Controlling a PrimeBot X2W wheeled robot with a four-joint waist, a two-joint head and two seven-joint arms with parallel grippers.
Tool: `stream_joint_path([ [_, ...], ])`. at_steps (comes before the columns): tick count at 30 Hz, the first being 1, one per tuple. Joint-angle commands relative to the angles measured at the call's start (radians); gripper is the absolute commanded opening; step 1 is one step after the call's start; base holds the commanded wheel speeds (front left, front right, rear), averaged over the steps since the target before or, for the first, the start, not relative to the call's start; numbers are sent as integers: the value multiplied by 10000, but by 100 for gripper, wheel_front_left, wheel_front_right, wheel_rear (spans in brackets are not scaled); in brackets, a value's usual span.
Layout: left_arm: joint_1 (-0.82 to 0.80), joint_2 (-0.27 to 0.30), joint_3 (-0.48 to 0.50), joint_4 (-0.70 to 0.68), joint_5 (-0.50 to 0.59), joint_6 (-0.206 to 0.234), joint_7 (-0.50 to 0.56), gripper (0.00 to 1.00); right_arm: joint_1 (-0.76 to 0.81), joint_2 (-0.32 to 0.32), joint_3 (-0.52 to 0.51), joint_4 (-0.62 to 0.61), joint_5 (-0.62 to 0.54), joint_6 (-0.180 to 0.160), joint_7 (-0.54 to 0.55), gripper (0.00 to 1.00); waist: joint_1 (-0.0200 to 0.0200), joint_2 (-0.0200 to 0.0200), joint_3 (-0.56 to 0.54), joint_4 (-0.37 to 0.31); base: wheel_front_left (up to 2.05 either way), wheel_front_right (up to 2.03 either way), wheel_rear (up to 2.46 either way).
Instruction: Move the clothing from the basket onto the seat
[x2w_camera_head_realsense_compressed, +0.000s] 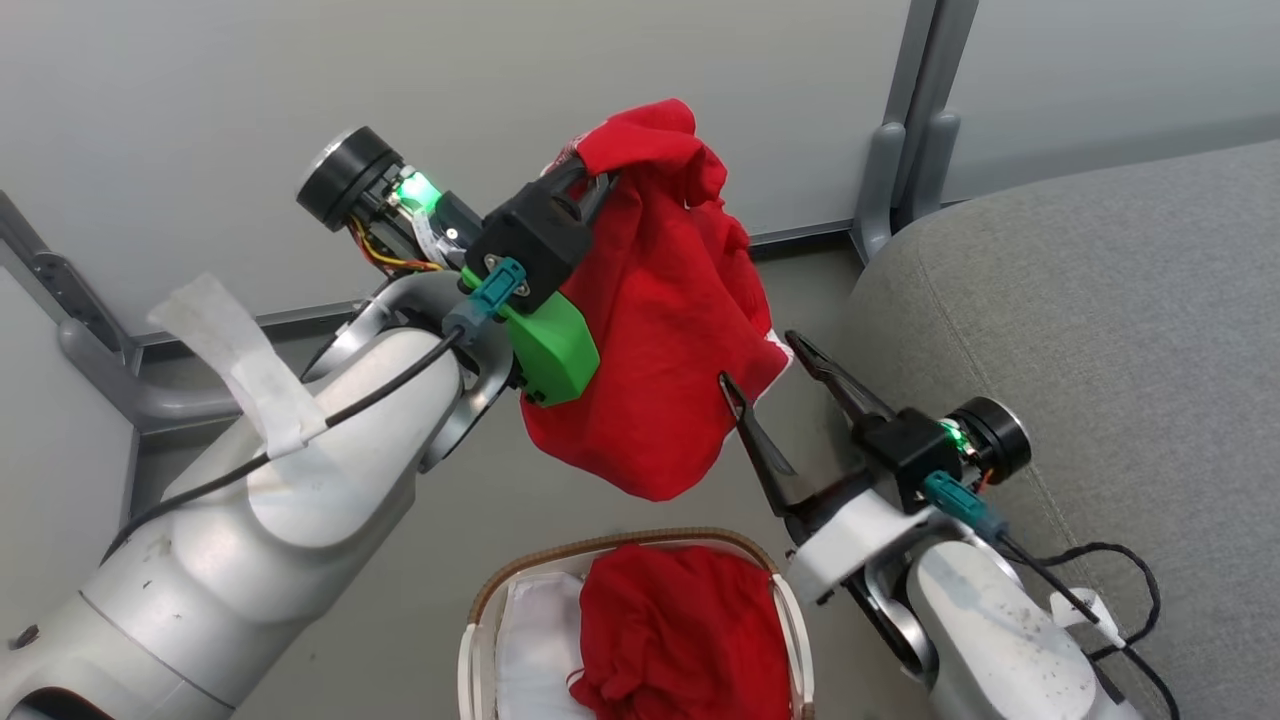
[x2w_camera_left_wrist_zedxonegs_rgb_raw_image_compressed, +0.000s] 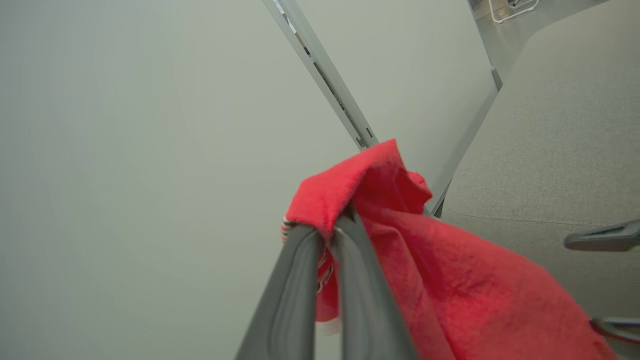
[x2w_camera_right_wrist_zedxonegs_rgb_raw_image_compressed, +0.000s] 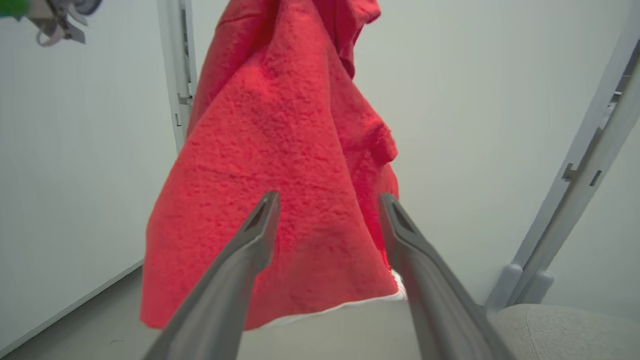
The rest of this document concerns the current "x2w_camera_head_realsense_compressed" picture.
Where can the white tape strip left arm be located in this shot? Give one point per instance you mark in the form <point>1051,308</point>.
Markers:
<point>250,370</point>

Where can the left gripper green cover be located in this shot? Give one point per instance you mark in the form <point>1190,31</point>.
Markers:
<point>535,250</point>

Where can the red garment with white stripes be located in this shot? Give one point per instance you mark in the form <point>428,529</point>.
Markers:
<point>660,330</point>

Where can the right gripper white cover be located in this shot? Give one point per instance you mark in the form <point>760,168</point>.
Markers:
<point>905,455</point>

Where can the plain red garment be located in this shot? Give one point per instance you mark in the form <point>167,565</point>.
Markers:
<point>680,640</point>

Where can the grey partition support foot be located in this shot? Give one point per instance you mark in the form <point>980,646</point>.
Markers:
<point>150,400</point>

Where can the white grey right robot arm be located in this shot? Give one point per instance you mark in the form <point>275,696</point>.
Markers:
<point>990,640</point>

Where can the grey partition post with hinge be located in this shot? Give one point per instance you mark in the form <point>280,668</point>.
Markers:
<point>60,280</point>

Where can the grey fabric sofa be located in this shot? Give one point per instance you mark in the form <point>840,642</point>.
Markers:
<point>1100,330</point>

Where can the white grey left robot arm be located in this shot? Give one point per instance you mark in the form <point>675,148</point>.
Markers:
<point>300,500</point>

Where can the white plastic basket liner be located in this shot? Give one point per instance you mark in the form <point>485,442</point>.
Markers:
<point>535,650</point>

